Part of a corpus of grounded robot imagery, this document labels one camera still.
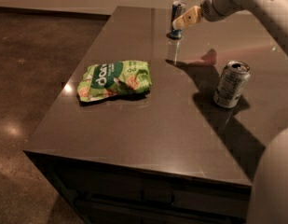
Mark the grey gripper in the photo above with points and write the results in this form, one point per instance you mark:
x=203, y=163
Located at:
x=212, y=6

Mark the blue silver redbull can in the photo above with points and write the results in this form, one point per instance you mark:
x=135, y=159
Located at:
x=178, y=9

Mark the silver green soda can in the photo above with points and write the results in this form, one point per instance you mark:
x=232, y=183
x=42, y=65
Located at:
x=231, y=84

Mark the green chip bag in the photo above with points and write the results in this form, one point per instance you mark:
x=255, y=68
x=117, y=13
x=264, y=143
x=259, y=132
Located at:
x=102, y=81

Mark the dark cabinet drawer front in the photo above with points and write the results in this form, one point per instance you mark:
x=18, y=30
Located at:
x=126, y=197

